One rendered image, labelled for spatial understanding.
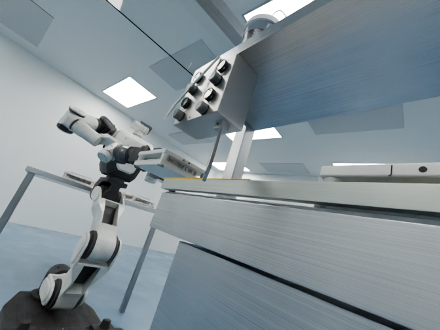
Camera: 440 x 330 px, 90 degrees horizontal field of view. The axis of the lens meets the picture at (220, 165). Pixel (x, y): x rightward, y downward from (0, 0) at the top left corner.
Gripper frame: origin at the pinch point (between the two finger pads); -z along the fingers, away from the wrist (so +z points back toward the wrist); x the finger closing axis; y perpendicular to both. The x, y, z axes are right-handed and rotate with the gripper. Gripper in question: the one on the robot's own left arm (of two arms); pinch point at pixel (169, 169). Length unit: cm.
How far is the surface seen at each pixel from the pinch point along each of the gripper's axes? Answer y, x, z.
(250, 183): 13, 15, -76
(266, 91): 0, -23, -59
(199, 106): 20, -4, -58
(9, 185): 104, 38, 425
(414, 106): -242, -182, -43
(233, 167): -11.9, -2.6, -36.9
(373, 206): 10, 18, -96
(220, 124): 14, -2, -61
